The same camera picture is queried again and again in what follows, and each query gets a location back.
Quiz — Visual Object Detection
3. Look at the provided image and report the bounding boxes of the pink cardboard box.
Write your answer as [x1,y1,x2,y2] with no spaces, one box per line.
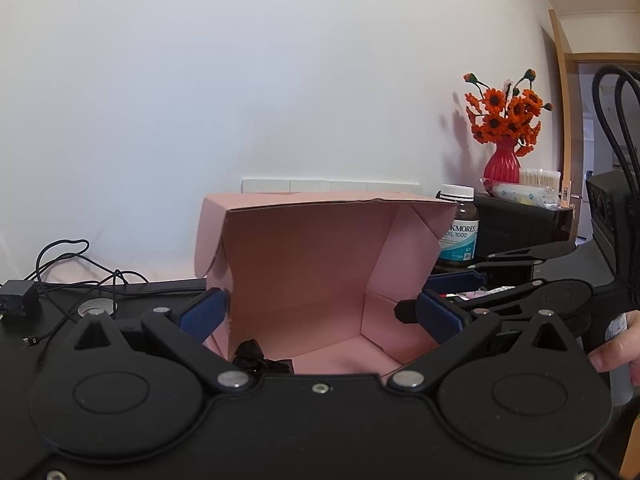
[194,192,456,376]

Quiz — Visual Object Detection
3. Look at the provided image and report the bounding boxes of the round metal disc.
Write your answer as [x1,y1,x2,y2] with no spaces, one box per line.
[77,297,117,318]

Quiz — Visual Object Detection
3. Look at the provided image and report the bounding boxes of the black speaker box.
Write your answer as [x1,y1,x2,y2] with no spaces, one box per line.
[474,196,573,259]

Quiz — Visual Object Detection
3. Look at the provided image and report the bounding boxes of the black tangled cable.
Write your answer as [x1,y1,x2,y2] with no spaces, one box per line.
[22,237,151,348]

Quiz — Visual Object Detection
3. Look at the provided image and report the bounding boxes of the red vase orange flowers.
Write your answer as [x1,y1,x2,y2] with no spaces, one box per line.
[462,68,553,184]

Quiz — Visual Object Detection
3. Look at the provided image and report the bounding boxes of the cotton swab box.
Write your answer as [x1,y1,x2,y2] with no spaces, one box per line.
[490,168,561,209]

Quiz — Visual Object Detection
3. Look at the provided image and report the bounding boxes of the brown fish oil bottle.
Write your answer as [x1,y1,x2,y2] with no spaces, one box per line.
[437,184,480,268]

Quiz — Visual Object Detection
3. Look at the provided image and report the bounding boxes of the black power adapter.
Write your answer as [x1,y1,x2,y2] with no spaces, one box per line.
[0,280,39,318]

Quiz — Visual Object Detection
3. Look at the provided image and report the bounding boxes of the wooden door frame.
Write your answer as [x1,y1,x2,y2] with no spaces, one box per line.
[549,9,639,214]

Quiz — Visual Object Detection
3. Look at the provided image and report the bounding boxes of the white wall socket panel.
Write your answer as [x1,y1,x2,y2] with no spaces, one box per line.
[241,178,422,195]

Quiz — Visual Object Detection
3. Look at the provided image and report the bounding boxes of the person right hand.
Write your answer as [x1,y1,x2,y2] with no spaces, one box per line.
[588,311,640,387]

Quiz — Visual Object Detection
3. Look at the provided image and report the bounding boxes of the black item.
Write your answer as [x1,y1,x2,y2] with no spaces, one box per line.
[232,339,294,376]

